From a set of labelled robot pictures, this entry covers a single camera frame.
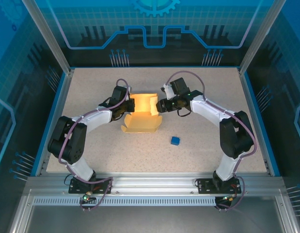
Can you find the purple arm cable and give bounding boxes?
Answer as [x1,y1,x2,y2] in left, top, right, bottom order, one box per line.
[164,70,258,211]
[58,78,131,212]

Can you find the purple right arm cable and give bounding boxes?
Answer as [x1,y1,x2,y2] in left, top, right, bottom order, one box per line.
[164,70,258,211]

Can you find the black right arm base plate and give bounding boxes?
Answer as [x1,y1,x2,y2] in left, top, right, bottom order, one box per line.
[197,178,240,194]

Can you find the cable connector with green light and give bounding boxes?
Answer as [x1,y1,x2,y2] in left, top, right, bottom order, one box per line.
[81,191,96,203]
[216,194,237,203]

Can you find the yellow paper box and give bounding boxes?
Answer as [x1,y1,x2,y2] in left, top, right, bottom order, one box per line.
[120,92,163,134]

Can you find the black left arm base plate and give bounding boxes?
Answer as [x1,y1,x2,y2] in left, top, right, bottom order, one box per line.
[68,177,113,195]

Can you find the aluminium frame post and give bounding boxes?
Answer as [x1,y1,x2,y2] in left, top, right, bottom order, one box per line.
[237,0,290,76]
[20,0,76,76]

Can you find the slotted aluminium cable duct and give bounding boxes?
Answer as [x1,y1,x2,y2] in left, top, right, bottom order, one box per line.
[33,197,217,207]

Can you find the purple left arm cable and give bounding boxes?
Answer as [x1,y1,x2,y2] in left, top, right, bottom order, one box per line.
[58,78,131,212]

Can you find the aluminium table side rail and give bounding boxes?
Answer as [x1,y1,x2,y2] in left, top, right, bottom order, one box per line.
[34,69,76,177]
[237,69,274,177]

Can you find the aluminium front beam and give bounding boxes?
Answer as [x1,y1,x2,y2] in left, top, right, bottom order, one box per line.
[26,172,285,195]

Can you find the grey metal front panel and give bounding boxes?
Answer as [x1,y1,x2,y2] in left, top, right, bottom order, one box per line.
[9,189,298,233]

